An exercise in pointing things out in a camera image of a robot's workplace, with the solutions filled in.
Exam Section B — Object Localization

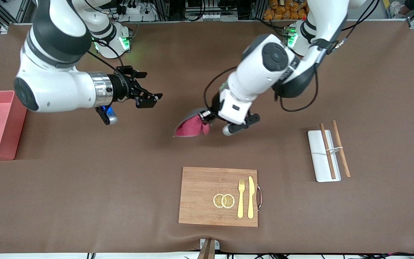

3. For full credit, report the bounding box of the red and grey cloth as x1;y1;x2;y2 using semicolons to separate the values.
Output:
173;107;213;138

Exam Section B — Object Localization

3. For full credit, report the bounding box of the white power strip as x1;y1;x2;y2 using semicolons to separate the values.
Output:
115;4;157;22

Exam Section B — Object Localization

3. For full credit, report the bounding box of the wooden cutting board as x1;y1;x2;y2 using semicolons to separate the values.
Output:
178;167;263;228

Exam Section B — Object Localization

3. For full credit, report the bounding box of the yellow knife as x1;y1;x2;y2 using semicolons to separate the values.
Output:
247;176;255;219

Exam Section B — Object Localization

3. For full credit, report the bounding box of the yellow fork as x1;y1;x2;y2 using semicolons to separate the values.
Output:
237;179;245;219

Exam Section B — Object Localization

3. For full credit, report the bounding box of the white rectangular tray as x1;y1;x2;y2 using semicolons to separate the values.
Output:
307;129;341;183

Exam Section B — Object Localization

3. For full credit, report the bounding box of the brown wooden chopstick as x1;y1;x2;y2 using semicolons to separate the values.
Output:
332;120;351;178
319;123;336;180

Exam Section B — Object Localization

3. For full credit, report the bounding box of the white sneaker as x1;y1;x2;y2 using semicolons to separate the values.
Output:
389;1;405;18

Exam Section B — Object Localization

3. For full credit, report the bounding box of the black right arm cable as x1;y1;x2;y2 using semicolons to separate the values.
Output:
85;36;124;72

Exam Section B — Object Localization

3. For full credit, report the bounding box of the metal mount bracket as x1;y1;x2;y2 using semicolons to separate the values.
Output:
199;238;220;250

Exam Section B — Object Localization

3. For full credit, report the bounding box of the brown camera strut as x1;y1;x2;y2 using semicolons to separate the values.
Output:
197;239;215;259

